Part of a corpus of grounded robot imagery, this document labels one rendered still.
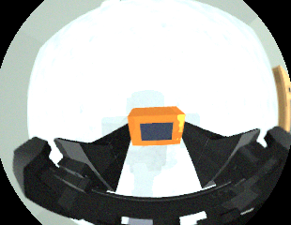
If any orange block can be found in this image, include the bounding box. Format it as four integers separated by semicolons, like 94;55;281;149
128;106;186;145

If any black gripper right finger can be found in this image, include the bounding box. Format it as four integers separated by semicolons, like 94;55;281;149
182;121;261;188

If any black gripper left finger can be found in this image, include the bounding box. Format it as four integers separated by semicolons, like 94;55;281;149
54;124;131;192

